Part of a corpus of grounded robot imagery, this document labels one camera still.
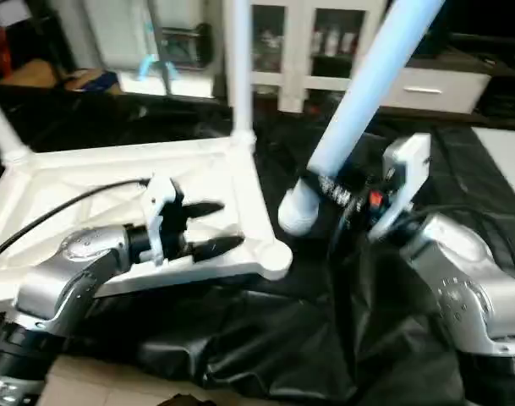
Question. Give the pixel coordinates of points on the white glass-door cabinet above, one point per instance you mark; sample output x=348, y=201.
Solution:
x=316, y=46

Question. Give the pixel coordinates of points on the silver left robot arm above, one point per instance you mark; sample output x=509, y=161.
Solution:
x=54, y=288

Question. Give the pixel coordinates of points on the white low drawer unit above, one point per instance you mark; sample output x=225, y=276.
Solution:
x=430, y=89

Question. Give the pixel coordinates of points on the white plastic table top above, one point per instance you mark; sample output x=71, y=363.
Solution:
x=96, y=186

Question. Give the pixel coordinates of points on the grey metal pole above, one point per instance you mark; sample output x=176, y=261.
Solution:
x=160, y=46

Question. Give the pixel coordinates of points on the black work mat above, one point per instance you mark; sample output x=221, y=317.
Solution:
x=325, y=338

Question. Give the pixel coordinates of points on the white sheet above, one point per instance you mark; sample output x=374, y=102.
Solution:
x=506, y=156

